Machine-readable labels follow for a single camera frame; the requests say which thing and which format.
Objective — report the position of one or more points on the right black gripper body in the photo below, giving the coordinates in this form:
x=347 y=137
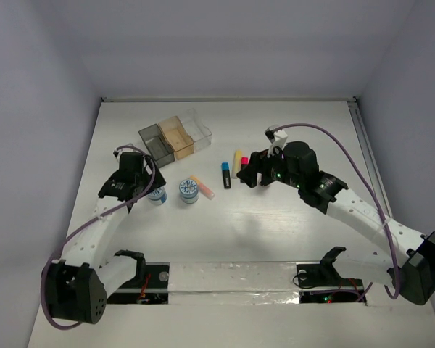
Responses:
x=274 y=168

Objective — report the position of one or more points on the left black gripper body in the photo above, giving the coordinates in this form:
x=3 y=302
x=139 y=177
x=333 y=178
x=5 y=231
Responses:
x=152 y=180

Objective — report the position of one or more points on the blue white slime jar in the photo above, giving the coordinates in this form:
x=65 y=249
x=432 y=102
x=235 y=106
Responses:
x=157 y=196

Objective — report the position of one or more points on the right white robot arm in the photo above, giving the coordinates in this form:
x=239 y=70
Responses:
x=403 y=258

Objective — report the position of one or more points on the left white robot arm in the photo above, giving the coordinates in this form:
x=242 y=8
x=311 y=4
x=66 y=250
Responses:
x=82 y=273

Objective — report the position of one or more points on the pink cap black highlighter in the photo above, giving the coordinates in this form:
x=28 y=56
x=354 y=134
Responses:
x=243 y=162

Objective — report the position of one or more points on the yellow pastel highlighter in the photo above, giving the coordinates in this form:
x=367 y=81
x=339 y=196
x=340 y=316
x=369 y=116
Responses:
x=236 y=163

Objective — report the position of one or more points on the blue cap black highlighter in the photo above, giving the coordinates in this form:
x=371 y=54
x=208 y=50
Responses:
x=226 y=175

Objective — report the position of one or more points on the grey translucent bin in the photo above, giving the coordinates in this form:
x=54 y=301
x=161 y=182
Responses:
x=160 y=150

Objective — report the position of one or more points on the orange pastel highlighter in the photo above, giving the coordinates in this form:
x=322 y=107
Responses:
x=207 y=192

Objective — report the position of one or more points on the clear plastic bin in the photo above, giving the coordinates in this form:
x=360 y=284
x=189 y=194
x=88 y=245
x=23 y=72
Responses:
x=193 y=125

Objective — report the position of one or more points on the amber translucent bin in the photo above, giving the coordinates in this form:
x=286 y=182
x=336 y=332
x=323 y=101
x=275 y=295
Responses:
x=177 y=137

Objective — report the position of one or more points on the silver tape strip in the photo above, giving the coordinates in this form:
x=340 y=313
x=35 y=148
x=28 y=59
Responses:
x=232 y=283

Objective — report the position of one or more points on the white foam front board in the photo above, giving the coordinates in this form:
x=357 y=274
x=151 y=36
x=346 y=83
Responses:
x=378 y=323

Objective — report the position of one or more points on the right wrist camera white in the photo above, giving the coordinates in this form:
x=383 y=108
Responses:
x=277 y=137

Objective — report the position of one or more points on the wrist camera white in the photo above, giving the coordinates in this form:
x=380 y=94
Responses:
x=125 y=148
x=277 y=137

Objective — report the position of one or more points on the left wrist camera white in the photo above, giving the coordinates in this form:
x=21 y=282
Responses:
x=125 y=148

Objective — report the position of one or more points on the aluminium rail right edge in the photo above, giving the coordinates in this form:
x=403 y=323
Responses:
x=367 y=152

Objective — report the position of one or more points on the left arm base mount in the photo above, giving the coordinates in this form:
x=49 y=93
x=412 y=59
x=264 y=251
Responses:
x=147 y=287

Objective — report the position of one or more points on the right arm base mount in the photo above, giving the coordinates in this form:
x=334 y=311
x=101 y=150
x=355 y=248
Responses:
x=320 y=283

